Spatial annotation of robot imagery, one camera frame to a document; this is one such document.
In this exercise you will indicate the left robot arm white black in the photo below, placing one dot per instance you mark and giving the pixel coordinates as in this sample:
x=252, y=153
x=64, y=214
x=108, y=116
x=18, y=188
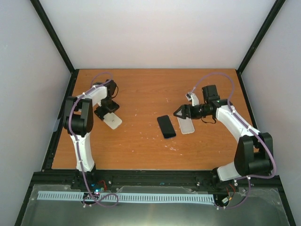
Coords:
x=78, y=119

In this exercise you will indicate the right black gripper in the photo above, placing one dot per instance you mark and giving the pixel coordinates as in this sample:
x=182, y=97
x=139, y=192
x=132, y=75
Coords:
x=184, y=108

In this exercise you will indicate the black right frame post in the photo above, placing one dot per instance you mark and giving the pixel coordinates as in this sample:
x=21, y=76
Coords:
x=275, y=9

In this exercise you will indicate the black left frame post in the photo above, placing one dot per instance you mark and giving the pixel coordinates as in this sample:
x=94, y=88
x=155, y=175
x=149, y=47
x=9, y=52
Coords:
x=52, y=33

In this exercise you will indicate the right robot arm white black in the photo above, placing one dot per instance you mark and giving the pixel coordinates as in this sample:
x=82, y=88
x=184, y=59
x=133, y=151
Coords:
x=253, y=157

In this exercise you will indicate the black frame post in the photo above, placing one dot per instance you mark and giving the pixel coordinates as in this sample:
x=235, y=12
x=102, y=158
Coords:
x=275, y=9
x=52, y=33

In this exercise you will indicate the black smartphone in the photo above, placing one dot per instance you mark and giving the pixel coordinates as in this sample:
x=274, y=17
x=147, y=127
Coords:
x=166, y=127

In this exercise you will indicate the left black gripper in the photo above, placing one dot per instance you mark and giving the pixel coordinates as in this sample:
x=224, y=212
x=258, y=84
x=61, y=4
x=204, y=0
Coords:
x=100, y=114

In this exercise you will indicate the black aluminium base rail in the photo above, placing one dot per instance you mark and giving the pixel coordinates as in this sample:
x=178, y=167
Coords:
x=111, y=180

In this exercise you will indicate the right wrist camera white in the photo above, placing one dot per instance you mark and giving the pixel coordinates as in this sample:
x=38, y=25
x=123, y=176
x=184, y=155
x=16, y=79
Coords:
x=191, y=97

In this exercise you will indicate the light blue slotted cable duct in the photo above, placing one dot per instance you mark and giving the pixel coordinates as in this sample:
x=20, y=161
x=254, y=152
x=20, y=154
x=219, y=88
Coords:
x=127, y=197

